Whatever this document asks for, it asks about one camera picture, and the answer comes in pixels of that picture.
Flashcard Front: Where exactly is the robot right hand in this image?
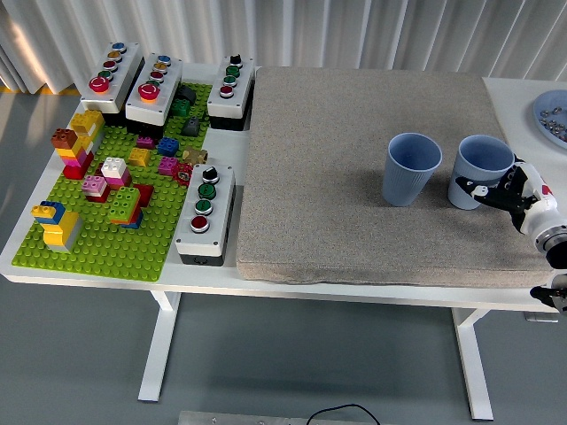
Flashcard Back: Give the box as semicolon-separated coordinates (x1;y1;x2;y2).
454;160;563;239

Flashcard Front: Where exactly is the blue ribbed cup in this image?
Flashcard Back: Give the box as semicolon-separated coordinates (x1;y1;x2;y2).
447;135;517;212
382;132;444;208

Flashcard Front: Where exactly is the blue plate with nuts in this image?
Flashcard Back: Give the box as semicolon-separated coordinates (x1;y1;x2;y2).
532;89;567;150

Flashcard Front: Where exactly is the white table leg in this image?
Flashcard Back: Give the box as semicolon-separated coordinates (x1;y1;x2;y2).
137;290;183;403
451;307;495;421

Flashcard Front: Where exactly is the four-button control box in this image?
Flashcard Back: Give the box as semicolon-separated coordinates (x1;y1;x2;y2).
175;163;237;267
206;56;257;132

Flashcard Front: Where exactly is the white pleated curtain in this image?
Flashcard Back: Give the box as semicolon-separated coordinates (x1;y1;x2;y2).
0;0;567;97

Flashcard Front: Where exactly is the dark grey curved block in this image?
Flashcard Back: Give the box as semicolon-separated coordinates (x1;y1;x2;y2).
175;83;198;106

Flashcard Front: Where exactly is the dark green toy block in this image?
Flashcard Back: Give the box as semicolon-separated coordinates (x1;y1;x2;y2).
170;97;194;119

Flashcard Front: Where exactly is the blue toy block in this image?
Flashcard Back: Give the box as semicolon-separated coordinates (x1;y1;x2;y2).
157;136;181;157

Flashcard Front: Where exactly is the grey metal plate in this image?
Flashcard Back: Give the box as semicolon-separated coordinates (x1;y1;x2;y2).
177;410;400;425

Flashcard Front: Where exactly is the red toy block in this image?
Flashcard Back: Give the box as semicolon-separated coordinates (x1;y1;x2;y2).
132;183;155;209

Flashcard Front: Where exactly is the yellow toy block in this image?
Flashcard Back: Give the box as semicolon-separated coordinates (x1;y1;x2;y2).
128;147;152;168

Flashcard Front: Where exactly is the five-button control box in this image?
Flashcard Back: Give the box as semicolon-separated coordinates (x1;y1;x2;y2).
79;42;146;128
125;52;184;136

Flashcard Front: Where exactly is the green orange blue block stack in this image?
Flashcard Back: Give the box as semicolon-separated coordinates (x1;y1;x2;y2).
107;185;145;230

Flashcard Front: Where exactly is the green studded baseplate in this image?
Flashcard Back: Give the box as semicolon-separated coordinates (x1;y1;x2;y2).
11;81;214;284

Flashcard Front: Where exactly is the pink white red block stack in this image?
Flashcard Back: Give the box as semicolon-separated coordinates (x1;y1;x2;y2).
81;174;112;204

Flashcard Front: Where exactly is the yellow white block stack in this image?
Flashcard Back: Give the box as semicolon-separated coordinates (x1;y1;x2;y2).
69;109;106;154

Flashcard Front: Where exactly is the brown yellow red block tower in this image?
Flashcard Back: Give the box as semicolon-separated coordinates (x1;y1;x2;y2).
50;127;96;181

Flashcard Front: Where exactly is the blue yellow grey block stack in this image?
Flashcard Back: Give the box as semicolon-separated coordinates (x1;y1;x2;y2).
30;200;84;253

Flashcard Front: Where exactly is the black cable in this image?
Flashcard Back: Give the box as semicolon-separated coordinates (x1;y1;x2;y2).
307;403;382;425

